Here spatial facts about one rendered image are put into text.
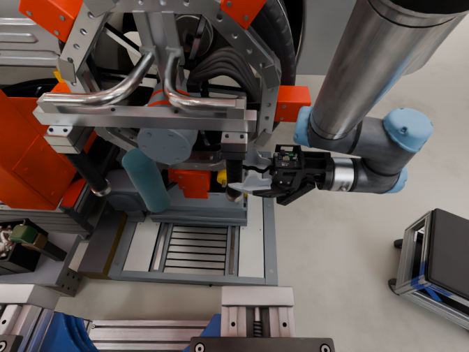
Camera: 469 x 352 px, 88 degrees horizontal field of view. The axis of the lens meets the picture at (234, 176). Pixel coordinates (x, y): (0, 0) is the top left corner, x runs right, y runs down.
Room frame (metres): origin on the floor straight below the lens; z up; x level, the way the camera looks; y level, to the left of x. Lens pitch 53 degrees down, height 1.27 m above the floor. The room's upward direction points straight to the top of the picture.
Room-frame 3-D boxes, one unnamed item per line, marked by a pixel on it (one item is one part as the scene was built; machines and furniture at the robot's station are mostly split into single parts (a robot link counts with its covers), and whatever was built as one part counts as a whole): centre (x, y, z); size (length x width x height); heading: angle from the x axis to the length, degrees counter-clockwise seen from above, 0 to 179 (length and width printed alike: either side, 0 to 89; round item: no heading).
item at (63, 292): (0.29, 0.81, 0.21); 0.10 x 0.10 x 0.42; 87
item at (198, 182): (0.61, 0.16, 0.48); 0.16 x 0.12 x 0.17; 177
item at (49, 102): (0.46, 0.26, 1.03); 0.19 x 0.18 x 0.11; 177
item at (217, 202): (0.75, 0.15, 0.32); 0.40 x 0.30 x 0.28; 87
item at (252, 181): (0.30, -0.03, 0.85); 0.09 x 0.03 x 0.06; 100
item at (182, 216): (0.75, 0.17, 0.13); 0.50 x 0.36 x 0.10; 87
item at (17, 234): (0.27, 0.58, 0.64); 0.04 x 0.04 x 0.04; 87
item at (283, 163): (0.33, -0.14, 0.86); 0.12 x 0.08 x 0.09; 87
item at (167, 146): (0.50, 0.16, 0.85); 0.21 x 0.14 x 0.14; 177
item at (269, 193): (0.30, -0.08, 0.83); 0.09 x 0.05 x 0.02; 100
